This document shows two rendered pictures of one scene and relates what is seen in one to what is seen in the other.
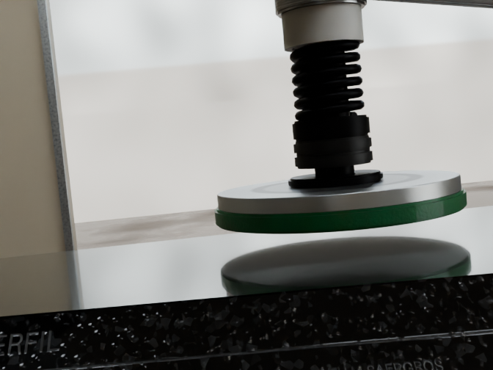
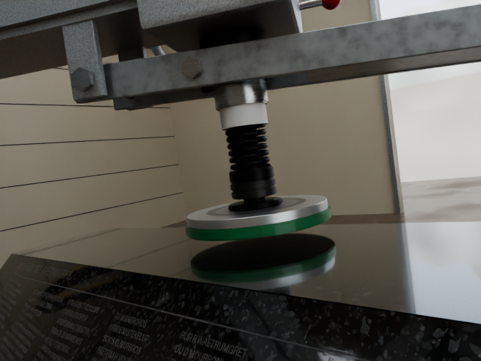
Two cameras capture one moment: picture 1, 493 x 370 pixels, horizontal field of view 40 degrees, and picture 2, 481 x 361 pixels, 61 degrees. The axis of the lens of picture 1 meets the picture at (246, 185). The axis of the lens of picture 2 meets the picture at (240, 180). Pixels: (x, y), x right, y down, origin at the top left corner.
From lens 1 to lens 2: 0.49 m
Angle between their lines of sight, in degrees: 41
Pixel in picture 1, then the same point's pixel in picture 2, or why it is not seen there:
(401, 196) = (229, 224)
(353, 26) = (243, 117)
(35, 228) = (376, 185)
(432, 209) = (248, 233)
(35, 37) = not seen: hidden behind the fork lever
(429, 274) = (180, 275)
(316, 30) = (224, 122)
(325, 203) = (196, 224)
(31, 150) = (373, 138)
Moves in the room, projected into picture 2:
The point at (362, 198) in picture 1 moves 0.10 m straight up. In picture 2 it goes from (209, 223) to (198, 148)
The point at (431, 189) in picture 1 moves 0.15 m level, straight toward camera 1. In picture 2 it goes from (250, 220) to (137, 248)
